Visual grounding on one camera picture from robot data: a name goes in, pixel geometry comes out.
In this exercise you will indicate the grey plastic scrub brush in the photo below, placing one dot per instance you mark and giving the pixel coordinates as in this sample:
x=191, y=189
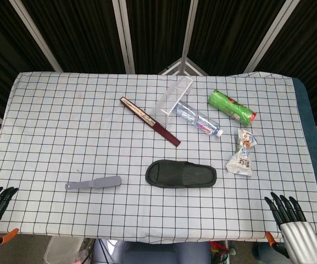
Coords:
x=103, y=182

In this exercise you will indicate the white black-grid tablecloth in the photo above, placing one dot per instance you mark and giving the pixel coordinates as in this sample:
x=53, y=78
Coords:
x=64, y=132

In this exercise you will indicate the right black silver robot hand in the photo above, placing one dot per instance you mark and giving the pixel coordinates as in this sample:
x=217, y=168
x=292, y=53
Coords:
x=301, y=239

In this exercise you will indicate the green cylindrical snack can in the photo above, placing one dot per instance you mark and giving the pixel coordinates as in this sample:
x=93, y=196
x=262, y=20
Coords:
x=229, y=105

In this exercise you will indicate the clear plastic water bottle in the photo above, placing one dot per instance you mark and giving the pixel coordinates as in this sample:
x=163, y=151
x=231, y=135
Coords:
x=199, y=122

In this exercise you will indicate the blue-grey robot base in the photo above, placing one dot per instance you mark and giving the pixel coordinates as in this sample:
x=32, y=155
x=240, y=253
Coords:
x=152, y=254

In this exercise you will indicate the dark red folded fan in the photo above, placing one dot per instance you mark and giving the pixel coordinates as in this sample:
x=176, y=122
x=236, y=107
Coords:
x=161, y=130

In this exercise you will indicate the white see-through rectangular holder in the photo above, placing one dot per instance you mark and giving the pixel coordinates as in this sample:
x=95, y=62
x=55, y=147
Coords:
x=172, y=93

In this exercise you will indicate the black folding screen white frame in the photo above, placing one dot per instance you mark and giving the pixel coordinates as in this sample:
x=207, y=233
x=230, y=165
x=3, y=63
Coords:
x=158, y=30

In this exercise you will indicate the crumpled white snack bag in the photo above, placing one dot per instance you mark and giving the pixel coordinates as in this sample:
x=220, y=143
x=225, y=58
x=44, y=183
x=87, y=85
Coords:
x=242, y=159

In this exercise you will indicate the black rubber slipper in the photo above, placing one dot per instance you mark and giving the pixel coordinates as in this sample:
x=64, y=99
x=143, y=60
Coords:
x=180, y=174

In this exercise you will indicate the clear plastic storage box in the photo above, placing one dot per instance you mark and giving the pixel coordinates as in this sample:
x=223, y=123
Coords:
x=62, y=250

